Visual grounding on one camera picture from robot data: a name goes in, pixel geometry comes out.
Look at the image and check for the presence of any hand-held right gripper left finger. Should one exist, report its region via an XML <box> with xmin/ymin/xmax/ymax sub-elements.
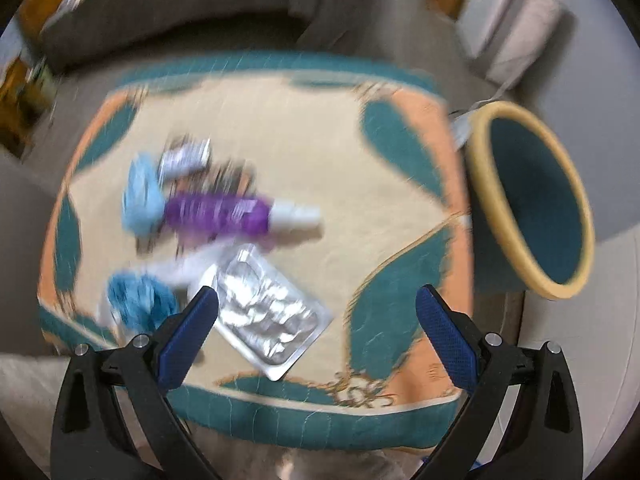
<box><xmin>50</xmin><ymin>285</ymin><xmax>221</xmax><ymax>480</ymax></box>

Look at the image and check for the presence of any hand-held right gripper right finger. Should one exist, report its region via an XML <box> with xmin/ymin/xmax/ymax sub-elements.
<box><xmin>415</xmin><ymin>284</ymin><xmax>585</xmax><ymax>480</ymax></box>

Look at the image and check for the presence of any blue glove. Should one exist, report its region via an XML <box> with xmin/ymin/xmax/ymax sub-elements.
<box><xmin>107</xmin><ymin>270</ymin><xmax>181</xmax><ymax>336</ymax></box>

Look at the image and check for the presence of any silver blister pack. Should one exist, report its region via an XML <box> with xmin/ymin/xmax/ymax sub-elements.
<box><xmin>200</xmin><ymin>244</ymin><xmax>335</xmax><ymax>382</ymax></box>

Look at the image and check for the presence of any purple bottle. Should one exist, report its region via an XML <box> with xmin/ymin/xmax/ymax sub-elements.
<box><xmin>162</xmin><ymin>192</ymin><xmax>323</xmax><ymax>241</ymax></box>

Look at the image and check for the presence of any light blue face mask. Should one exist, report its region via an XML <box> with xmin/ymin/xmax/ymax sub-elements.
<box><xmin>122</xmin><ymin>152</ymin><xmax>168</xmax><ymax>238</ymax></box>

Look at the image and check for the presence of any yellow-rimmed teal trash bin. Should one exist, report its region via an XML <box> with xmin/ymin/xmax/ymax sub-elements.
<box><xmin>465</xmin><ymin>101</ymin><xmax>596</xmax><ymax>302</ymax></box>

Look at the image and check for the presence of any dark printed wrapper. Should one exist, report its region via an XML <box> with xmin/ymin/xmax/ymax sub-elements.
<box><xmin>207</xmin><ymin>160</ymin><xmax>258</xmax><ymax>196</ymax></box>

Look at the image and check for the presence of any small purple white packet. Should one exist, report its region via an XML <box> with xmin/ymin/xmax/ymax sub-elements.
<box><xmin>159</xmin><ymin>140</ymin><xmax>212</xmax><ymax>181</ymax></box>

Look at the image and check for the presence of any white power strip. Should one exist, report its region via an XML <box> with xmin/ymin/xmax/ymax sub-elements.
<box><xmin>451</xmin><ymin>109</ymin><xmax>475</xmax><ymax>150</ymax></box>

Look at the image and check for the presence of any teal and orange patterned mat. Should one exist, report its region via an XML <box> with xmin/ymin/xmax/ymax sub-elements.
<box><xmin>37</xmin><ymin>52</ymin><xmax>476</xmax><ymax>453</ymax></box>

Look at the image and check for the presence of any wooden nightstand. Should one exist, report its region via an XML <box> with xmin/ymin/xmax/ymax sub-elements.
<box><xmin>0</xmin><ymin>55</ymin><xmax>56</xmax><ymax>161</ymax></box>

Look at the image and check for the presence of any white air purifier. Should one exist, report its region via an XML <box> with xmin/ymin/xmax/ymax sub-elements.
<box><xmin>452</xmin><ymin>0</ymin><xmax>576</xmax><ymax>88</ymax></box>

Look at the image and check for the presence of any white purifier power cable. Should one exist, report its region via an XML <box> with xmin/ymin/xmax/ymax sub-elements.
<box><xmin>450</xmin><ymin>87</ymin><xmax>506</xmax><ymax>118</ymax></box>

